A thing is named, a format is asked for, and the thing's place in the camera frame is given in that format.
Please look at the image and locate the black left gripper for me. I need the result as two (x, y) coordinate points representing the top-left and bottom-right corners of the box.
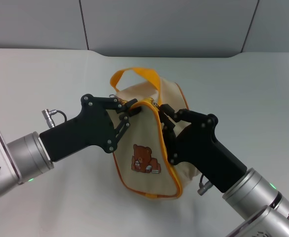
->
(39, 93), (142, 164)

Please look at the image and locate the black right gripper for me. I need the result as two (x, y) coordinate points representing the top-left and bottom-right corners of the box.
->
(160, 104), (248, 194)

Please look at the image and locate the beige food bag yellow trim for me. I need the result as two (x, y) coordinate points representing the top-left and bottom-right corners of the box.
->
(109, 67), (204, 199)

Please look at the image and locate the right gripper connector cable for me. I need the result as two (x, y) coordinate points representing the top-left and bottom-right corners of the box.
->
(196, 174), (215, 197)

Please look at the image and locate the gripper connector cable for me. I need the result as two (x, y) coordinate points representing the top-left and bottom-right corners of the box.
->
(196, 174), (215, 197)
(41, 110), (67, 129)

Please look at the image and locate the left gripper connector cable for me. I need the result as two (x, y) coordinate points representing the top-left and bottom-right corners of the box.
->
(41, 110), (67, 129)

